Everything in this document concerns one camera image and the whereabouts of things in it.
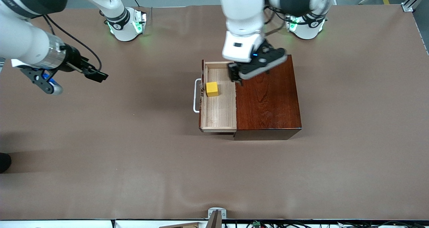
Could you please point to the green terminal connector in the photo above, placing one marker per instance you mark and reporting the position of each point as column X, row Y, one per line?
column 256, row 224

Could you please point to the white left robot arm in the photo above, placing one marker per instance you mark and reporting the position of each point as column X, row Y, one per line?
column 243, row 16

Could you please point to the brown wooden board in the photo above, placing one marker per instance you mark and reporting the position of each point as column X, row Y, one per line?
column 184, row 225

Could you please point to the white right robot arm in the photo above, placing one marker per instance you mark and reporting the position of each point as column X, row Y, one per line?
column 23, row 40

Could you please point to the yellow wooden block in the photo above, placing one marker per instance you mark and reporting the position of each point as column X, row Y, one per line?
column 212, row 89

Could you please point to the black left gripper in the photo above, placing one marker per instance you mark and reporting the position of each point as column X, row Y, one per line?
column 233, row 72

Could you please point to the silver metal bracket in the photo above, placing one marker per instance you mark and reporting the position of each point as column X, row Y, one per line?
column 211, row 212

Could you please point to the light wood drawer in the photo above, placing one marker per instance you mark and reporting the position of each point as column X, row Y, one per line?
column 221, row 110

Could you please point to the brown table cover mat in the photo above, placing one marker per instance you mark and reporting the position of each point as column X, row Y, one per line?
column 134, row 154

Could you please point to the black round object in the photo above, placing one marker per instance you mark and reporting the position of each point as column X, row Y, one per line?
column 4, row 162

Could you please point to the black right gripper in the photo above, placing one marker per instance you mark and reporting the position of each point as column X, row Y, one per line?
column 71, row 59

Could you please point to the dark brown wooden cabinet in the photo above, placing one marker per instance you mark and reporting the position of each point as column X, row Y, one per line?
column 271, row 104

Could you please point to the grey mounting bar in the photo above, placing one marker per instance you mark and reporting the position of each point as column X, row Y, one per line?
column 216, row 221

